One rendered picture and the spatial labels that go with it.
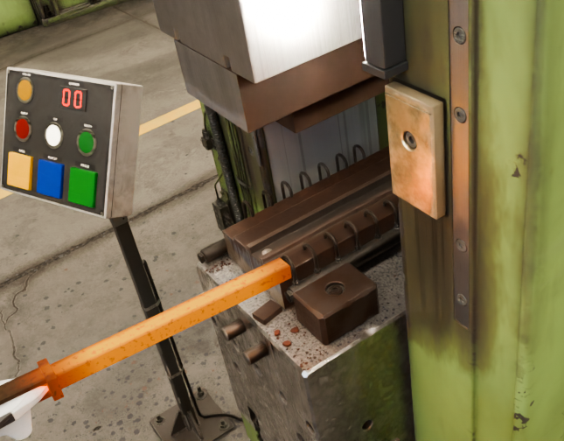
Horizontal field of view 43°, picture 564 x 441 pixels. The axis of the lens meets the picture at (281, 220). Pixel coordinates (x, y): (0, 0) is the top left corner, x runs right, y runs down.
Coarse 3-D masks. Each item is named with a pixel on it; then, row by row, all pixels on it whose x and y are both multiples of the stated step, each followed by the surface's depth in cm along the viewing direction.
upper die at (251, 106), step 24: (360, 48) 110; (192, 72) 114; (216, 72) 106; (288, 72) 105; (312, 72) 107; (336, 72) 110; (360, 72) 112; (216, 96) 110; (240, 96) 102; (264, 96) 104; (288, 96) 107; (312, 96) 109; (240, 120) 106; (264, 120) 106
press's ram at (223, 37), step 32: (160, 0) 112; (192, 0) 101; (224, 0) 93; (256, 0) 91; (288, 0) 94; (320, 0) 96; (352, 0) 99; (192, 32) 107; (224, 32) 97; (256, 32) 93; (288, 32) 96; (320, 32) 99; (352, 32) 102; (224, 64) 102; (256, 64) 95; (288, 64) 98
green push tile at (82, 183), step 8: (72, 168) 153; (72, 176) 153; (80, 176) 152; (88, 176) 150; (96, 176) 150; (72, 184) 153; (80, 184) 152; (88, 184) 151; (96, 184) 150; (72, 192) 153; (80, 192) 152; (88, 192) 151; (72, 200) 154; (80, 200) 152; (88, 200) 151
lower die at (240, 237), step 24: (360, 168) 147; (384, 168) 144; (312, 192) 142; (336, 192) 139; (384, 192) 135; (264, 216) 138; (288, 216) 136; (336, 216) 132; (360, 216) 132; (384, 216) 131; (240, 240) 132; (312, 240) 128; (360, 240) 130; (240, 264) 137; (312, 264) 125
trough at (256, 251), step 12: (384, 180) 140; (360, 192) 138; (372, 192) 138; (336, 204) 135; (348, 204) 136; (312, 216) 133; (324, 216) 134; (288, 228) 131; (300, 228) 133; (264, 240) 129; (276, 240) 131; (288, 240) 130; (252, 252) 129
